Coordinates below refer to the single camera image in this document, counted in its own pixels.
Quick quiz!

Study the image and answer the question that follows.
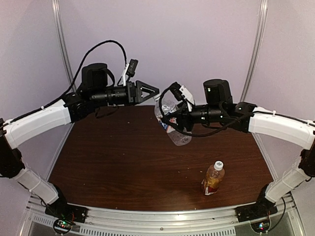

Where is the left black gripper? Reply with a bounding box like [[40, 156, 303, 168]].
[[91, 79, 159, 107]]

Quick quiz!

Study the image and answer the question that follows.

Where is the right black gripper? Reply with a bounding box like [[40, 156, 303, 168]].
[[161, 100, 224, 132]]

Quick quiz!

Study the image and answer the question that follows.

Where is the clear water bottle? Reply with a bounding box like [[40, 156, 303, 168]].
[[154, 97, 192, 147]]

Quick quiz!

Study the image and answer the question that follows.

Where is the white water bottle cap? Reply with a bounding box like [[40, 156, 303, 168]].
[[154, 94, 160, 102]]

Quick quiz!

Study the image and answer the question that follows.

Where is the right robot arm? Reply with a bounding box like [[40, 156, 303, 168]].
[[160, 79, 315, 217]]

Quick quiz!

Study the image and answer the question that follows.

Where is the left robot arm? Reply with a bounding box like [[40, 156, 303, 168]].
[[0, 59, 159, 218]]

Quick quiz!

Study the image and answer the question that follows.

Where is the white tea bottle cap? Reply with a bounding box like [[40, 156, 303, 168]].
[[214, 160, 223, 171]]

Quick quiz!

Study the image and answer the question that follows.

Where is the amber tea bottle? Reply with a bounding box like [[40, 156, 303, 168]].
[[201, 164, 225, 196]]

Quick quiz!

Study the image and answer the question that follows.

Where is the right circuit board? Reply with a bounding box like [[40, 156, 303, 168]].
[[251, 219, 271, 234]]

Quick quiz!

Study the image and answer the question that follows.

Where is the circuit board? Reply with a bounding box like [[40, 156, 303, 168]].
[[251, 219, 271, 234], [53, 219, 74, 234]]

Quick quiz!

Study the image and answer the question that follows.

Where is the left circuit board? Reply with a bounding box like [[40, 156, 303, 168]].
[[53, 219, 74, 234]]

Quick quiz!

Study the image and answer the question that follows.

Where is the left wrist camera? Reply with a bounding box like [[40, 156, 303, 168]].
[[117, 59, 139, 86]]

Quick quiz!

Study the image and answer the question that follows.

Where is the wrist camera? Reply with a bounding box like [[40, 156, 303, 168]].
[[169, 82, 195, 112], [117, 59, 139, 86]]

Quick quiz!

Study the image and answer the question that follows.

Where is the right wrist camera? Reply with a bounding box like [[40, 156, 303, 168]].
[[169, 82, 195, 112]]

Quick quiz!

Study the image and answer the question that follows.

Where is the left black braided cable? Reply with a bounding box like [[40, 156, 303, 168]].
[[0, 40, 128, 127]]

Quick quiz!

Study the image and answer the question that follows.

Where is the black braided cable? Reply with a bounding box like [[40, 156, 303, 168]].
[[158, 85, 315, 138], [0, 40, 128, 127]]

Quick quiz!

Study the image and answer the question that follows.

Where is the right black braided cable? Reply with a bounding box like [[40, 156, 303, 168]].
[[158, 85, 315, 138]]

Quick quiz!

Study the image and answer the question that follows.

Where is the left aluminium frame post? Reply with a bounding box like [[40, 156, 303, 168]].
[[51, 0, 77, 92]]

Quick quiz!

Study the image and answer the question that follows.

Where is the aluminium frame post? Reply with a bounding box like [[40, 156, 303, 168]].
[[51, 0, 77, 92], [240, 0, 268, 102]]

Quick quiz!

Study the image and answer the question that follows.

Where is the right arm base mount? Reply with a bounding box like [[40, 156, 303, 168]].
[[235, 185, 278, 222]]

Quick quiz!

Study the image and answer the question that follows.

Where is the right aluminium frame post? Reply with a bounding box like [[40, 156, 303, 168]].
[[240, 0, 268, 102]]

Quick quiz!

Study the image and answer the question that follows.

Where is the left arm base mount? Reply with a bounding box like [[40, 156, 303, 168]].
[[45, 185, 88, 223]]

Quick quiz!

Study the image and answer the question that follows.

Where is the front aluminium rail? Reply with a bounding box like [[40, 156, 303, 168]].
[[18, 196, 306, 236]]

